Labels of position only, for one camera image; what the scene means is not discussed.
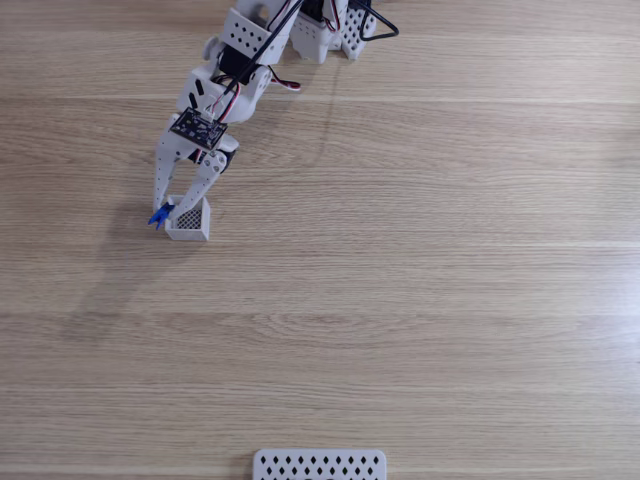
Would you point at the black camera circuit board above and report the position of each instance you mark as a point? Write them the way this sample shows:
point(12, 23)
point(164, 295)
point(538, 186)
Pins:
point(197, 128)

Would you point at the blue clothes peg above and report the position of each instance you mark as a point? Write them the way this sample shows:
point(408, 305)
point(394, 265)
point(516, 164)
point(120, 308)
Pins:
point(159, 218)

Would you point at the white perforated block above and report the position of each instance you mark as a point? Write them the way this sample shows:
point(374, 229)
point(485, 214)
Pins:
point(357, 30)

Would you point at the white perforated plate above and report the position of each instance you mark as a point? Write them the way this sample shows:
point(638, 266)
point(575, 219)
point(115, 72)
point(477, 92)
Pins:
point(320, 466)

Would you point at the small white lattice crate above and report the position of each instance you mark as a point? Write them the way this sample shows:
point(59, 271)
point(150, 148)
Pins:
point(187, 234)

